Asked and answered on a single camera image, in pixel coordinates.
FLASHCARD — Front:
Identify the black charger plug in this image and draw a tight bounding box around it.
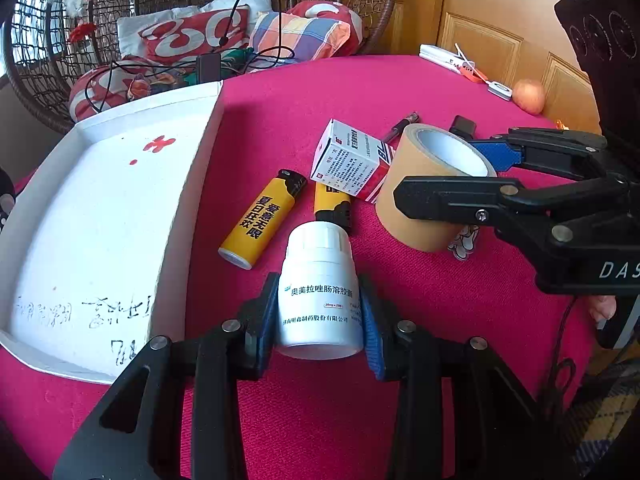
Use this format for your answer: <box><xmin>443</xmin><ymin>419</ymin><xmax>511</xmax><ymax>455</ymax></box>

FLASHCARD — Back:
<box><xmin>449</xmin><ymin>115</ymin><xmax>476</xmax><ymax>142</ymax></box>

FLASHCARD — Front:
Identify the black cable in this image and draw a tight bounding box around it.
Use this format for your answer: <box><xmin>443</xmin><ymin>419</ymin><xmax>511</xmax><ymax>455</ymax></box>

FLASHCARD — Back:
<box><xmin>83</xmin><ymin>0</ymin><xmax>298</xmax><ymax>114</ymax></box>

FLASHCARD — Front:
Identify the yellow lighter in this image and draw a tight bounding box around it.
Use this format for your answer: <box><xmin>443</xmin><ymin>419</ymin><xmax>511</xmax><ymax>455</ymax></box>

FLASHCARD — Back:
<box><xmin>314</xmin><ymin>182</ymin><xmax>352</xmax><ymax>233</ymax></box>
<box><xmin>218</xmin><ymin>169</ymin><xmax>307</xmax><ymax>270</ymax></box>

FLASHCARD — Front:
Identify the white medicine bottle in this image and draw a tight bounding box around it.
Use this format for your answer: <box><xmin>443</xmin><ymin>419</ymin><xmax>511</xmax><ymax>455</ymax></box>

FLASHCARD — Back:
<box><xmin>277</xmin><ymin>221</ymin><xmax>363</xmax><ymax>361</ymax></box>

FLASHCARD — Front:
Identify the right hand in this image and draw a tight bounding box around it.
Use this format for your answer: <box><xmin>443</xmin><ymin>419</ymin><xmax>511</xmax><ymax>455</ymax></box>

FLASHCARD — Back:
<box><xmin>588</xmin><ymin>296</ymin><xmax>616</xmax><ymax>323</ymax></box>

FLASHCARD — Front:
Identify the brown tape roll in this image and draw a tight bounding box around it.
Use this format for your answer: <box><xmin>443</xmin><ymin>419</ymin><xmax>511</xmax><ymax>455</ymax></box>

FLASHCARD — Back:
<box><xmin>375</xmin><ymin>124</ymin><xmax>497</xmax><ymax>252</ymax></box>

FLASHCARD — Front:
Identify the white shallow tray box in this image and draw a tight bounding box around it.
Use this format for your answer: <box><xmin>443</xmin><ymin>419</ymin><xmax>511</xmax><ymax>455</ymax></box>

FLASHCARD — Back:
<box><xmin>1</xmin><ymin>82</ymin><xmax>224</xmax><ymax>384</ymax></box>

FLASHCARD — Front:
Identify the red white cushion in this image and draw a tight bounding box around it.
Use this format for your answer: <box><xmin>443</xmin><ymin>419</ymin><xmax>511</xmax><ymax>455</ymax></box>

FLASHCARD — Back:
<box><xmin>138</xmin><ymin>6</ymin><xmax>250</xmax><ymax>65</ymax></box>

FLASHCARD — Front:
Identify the wicker hanging chair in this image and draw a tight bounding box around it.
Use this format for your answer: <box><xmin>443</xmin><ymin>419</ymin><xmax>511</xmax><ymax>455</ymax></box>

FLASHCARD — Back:
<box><xmin>1</xmin><ymin>0</ymin><xmax>396</xmax><ymax>134</ymax></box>

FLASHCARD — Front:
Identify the white square charger puck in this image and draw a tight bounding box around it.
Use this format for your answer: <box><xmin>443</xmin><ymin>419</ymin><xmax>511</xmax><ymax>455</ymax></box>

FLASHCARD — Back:
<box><xmin>487</xmin><ymin>81</ymin><xmax>513</xmax><ymax>101</ymax></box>

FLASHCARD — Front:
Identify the magenta tablecloth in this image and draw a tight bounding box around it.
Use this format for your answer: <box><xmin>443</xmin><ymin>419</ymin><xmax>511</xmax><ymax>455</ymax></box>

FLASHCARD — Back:
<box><xmin>0</xmin><ymin>54</ymin><xmax>597</xmax><ymax>480</ymax></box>

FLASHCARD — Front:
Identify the cartoon sticker badge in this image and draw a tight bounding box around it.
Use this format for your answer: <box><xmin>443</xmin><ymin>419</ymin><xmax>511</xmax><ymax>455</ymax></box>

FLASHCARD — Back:
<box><xmin>448</xmin><ymin>226</ymin><xmax>480</xmax><ymax>261</ymax></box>

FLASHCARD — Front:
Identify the plaid cushion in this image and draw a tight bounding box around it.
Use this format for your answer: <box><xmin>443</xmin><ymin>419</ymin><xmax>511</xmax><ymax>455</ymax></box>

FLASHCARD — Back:
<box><xmin>250</xmin><ymin>12</ymin><xmax>352</xmax><ymax>62</ymax></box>

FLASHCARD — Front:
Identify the white red medicine box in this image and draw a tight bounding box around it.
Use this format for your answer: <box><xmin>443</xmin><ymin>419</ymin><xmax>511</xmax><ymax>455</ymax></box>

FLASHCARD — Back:
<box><xmin>310</xmin><ymin>119</ymin><xmax>395</xmax><ymax>204</ymax></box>

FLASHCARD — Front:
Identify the wooden door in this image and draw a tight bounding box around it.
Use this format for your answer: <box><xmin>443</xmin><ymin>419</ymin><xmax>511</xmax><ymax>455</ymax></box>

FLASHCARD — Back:
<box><xmin>437</xmin><ymin>0</ymin><xmax>601</xmax><ymax>133</ymax></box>

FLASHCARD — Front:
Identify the red apple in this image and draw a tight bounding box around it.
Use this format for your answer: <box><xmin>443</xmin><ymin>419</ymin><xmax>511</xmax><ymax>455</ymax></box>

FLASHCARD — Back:
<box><xmin>512</xmin><ymin>79</ymin><xmax>546</xmax><ymax>115</ymax></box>

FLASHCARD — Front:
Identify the black gel pen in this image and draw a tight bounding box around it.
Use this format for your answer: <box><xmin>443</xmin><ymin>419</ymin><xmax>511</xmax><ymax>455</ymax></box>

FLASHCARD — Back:
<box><xmin>382</xmin><ymin>112</ymin><xmax>420</xmax><ymax>144</ymax></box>

